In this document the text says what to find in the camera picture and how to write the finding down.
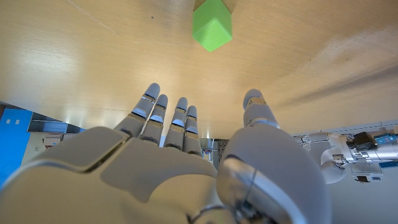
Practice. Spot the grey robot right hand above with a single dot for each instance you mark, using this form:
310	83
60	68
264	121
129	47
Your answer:
140	180

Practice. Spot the green magnetic block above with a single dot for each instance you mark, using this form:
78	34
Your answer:
211	25

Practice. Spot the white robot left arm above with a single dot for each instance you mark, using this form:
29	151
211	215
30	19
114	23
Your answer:
332	155

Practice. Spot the blue panel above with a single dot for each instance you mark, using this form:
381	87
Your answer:
14	140

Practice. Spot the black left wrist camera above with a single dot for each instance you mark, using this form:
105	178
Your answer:
362	141

